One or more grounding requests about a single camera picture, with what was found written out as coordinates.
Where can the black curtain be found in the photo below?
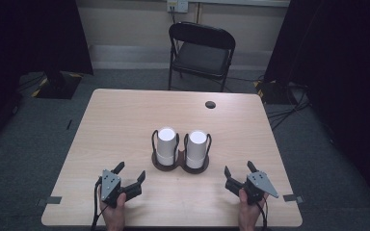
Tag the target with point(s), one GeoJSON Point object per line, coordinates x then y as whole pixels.
{"type": "Point", "coordinates": [340, 64]}
{"type": "Point", "coordinates": [29, 38]}

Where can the white paper cup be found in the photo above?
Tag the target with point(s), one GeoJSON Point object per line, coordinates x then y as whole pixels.
{"type": "Point", "coordinates": [196, 149]}
{"type": "Point", "coordinates": [166, 146]}

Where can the small black floor object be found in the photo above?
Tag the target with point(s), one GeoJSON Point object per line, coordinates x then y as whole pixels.
{"type": "Point", "coordinates": [69, 124]}

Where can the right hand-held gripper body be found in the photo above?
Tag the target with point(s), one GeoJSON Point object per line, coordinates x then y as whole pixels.
{"type": "Point", "coordinates": [259, 184]}

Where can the person's left hand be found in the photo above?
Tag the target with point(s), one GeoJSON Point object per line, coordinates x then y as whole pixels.
{"type": "Point", "coordinates": [115, 216]}

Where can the person's right hand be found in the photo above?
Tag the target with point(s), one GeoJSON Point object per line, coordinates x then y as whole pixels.
{"type": "Point", "coordinates": [249, 215]}

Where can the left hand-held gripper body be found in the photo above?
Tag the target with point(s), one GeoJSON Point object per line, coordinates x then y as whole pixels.
{"type": "Point", "coordinates": [110, 186]}

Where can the grey tape strip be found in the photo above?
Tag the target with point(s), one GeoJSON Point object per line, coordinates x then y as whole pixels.
{"type": "Point", "coordinates": [291, 198]}
{"type": "Point", "coordinates": [53, 200]}

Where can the white wall socket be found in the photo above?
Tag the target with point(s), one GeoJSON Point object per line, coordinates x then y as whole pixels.
{"type": "Point", "coordinates": [177, 5]}

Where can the black folding chair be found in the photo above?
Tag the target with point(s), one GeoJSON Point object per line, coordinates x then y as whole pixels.
{"type": "Point", "coordinates": [202, 57]}

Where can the black stand base striped tape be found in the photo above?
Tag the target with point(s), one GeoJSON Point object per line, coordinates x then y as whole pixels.
{"type": "Point", "coordinates": [58, 85]}
{"type": "Point", "coordinates": [274, 93]}

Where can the dark double cup holder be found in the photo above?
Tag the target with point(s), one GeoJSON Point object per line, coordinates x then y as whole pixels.
{"type": "Point", "coordinates": [180, 162]}

